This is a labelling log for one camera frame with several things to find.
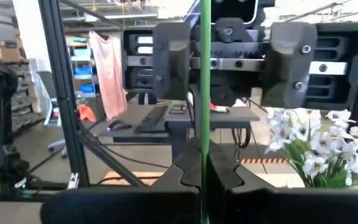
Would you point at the black computer keyboard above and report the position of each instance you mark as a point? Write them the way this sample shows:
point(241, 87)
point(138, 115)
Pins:
point(151, 119)

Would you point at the black side desk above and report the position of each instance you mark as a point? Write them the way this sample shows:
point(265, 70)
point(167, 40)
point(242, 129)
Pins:
point(228, 118)

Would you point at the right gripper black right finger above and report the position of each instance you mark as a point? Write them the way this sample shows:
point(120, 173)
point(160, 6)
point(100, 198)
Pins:
point(291, 207)

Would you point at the red artificial tulip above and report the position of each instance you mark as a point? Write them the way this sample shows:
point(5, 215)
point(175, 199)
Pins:
point(205, 77)

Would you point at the pink hanging cloth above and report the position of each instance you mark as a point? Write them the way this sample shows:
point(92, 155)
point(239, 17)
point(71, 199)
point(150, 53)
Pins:
point(110, 77)

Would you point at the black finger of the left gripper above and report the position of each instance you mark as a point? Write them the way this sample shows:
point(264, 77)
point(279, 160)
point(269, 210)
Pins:
point(171, 62)
point(291, 68)

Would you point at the silver aluminium bar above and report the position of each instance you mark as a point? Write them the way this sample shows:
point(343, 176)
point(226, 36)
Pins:
point(73, 182)

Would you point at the shelf with blue bins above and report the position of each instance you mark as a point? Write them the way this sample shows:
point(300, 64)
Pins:
point(82, 71)

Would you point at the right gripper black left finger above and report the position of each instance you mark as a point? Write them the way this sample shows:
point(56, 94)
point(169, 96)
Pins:
point(120, 207)

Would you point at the orange cloth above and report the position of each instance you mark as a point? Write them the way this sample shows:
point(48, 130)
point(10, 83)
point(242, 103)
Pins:
point(87, 113)

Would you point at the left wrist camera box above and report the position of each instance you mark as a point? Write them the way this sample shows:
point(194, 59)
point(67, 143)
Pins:
point(235, 9)

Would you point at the cardboard box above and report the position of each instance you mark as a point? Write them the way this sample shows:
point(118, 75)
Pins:
point(9, 51)

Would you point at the colourful snack bag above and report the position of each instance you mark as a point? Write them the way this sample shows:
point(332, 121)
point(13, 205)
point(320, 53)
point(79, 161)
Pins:
point(221, 109)

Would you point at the black computer mouse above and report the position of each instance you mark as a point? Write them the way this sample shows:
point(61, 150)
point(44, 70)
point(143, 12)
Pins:
point(120, 125)

